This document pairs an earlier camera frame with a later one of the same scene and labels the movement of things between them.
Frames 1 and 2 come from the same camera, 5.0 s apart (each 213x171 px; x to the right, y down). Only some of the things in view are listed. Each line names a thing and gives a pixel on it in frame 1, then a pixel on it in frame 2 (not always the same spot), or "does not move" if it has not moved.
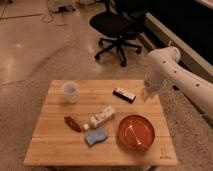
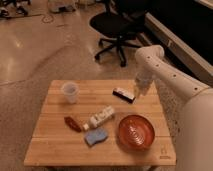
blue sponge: [93, 137] does not move
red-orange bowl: [136, 133] does not move
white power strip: [100, 118] does not move
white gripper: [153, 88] to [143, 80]
